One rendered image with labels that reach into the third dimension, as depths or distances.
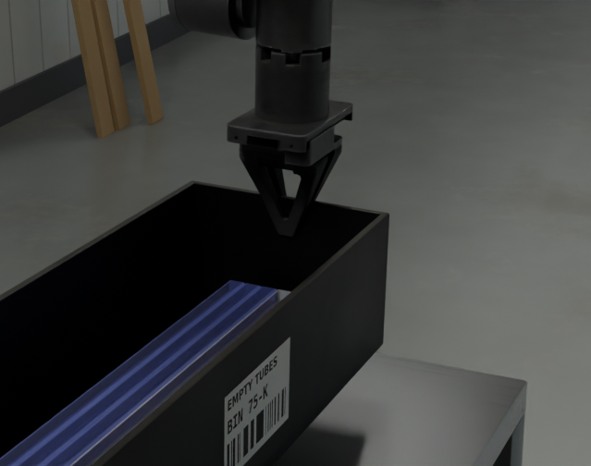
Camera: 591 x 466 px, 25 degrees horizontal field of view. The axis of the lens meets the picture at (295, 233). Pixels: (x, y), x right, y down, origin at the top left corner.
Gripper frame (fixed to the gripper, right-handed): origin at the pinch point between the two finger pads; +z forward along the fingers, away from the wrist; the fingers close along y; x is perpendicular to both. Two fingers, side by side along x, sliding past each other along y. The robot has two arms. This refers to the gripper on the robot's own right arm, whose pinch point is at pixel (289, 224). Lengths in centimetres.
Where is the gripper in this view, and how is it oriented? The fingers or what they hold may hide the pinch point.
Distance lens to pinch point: 107.0
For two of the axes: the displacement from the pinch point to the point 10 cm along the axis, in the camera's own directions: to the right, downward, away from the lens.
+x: 9.2, 1.7, -3.7
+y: -4.0, 3.2, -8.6
